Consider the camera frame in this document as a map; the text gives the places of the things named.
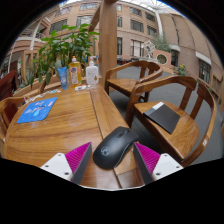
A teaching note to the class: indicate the white pump bottle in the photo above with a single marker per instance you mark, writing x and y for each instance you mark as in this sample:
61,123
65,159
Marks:
92,75

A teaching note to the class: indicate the green plant in white pot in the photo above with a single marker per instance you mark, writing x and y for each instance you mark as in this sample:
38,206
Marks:
63,45

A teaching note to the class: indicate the black computer mouse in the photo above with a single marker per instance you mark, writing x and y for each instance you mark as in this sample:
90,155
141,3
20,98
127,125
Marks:
113,148

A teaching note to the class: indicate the yellow liquid bottle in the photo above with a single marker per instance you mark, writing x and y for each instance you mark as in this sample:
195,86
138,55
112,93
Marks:
75,73

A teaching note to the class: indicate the yellow flowering plant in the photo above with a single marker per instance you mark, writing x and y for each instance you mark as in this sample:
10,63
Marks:
181,70

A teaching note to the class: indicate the small white packet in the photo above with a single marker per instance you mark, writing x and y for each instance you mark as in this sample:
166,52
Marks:
80,88

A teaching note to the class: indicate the blue printed mouse pad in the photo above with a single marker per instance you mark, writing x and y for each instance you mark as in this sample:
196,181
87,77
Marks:
36,110

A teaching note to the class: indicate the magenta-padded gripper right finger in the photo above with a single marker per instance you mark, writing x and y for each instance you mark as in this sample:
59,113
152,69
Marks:
166,165

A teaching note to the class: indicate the white sculpture on pedestal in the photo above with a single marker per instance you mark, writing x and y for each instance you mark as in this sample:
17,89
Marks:
149,49

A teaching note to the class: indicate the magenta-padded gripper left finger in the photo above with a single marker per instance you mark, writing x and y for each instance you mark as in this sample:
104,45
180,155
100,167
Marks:
56,165

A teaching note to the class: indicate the wooden pillar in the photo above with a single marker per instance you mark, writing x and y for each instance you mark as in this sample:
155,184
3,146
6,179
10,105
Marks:
108,40

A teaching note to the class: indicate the dark red wooden lectern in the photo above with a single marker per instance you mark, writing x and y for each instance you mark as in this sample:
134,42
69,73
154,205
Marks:
6,85

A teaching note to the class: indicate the black notebook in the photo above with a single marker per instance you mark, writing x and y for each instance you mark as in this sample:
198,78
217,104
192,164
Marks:
163,116

